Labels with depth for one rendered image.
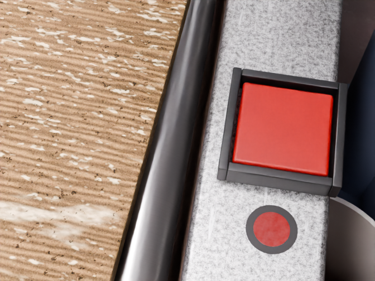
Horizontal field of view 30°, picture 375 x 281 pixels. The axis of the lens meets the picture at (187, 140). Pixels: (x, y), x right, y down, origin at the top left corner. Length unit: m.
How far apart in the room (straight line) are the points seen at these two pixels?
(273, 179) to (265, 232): 0.03
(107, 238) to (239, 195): 0.09
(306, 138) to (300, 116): 0.02
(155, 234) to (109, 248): 0.04
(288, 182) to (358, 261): 0.73
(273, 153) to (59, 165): 0.13
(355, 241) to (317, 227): 0.68
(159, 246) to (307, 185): 0.10
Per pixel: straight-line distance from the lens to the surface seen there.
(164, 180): 0.44
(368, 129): 1.26
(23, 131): 0.44
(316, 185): 0.43
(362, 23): 1.73
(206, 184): 0.44
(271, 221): 0.43
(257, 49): 0.50
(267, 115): 0.45
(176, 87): 0.47
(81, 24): 0.48
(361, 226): 1.08
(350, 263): 1.18
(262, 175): 0.43
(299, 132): 0.45
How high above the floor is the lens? 1.32
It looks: 62 degrees down
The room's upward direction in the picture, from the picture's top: 4 degrees clockwise
